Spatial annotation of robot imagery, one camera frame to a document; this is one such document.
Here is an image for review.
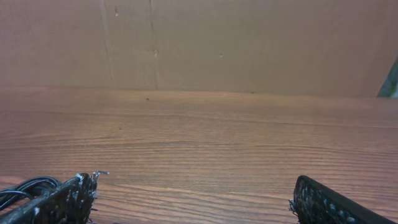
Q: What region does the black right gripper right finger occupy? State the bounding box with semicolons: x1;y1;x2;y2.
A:
289;175;396;224

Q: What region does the black USB-A cable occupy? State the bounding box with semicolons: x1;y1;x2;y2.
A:
0;175;63;211

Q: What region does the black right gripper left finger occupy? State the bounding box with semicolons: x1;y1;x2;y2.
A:
1;170;109;224

